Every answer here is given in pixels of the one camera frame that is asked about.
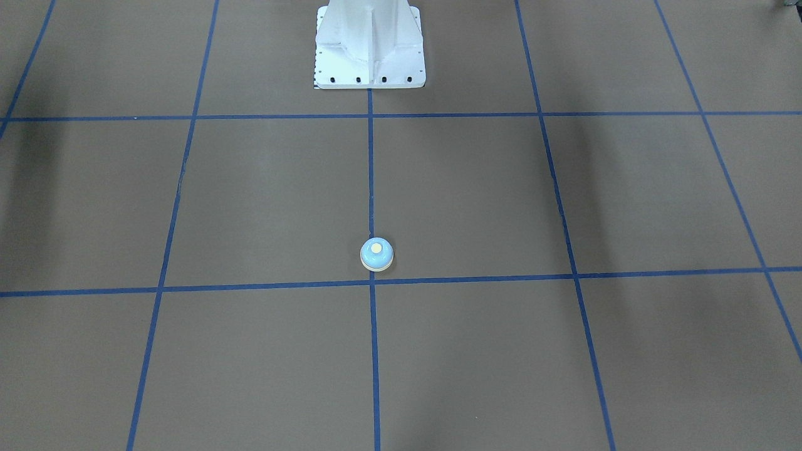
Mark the blue dome call bell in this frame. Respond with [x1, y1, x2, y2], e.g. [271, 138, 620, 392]
[359, 237, 395, 273]

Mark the white camera stand column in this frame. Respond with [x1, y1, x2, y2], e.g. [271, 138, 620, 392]
[313, 1, 427, 90]

